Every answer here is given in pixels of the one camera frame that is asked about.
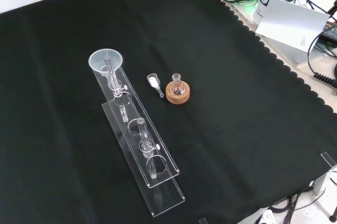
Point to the clear tape strip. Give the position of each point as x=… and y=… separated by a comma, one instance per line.
x=329, y=159
x=203, y=220

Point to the glass weighing funnel with powder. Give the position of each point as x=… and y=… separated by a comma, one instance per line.
x=152, y=80

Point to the small round-bottom glass flask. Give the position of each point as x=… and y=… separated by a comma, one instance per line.
x=176, y=87

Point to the black power adapter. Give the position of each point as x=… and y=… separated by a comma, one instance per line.
x=330, y=32

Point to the black cloth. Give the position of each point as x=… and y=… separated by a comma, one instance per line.
x=210, y=142

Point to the white power strip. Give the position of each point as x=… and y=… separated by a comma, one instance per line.
x=267, y=216

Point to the black tripod leg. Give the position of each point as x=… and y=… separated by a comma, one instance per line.
x=332, y=204

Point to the pale board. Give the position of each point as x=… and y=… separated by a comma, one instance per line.
x=289, y=21

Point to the grey metal bracket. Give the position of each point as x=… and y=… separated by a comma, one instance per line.
x=322, y=181

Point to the clear plastic funnel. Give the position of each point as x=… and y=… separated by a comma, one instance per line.
x=98, y=63

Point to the transparent acrylic funnel stand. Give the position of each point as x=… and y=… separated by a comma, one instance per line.
x=158, y=153

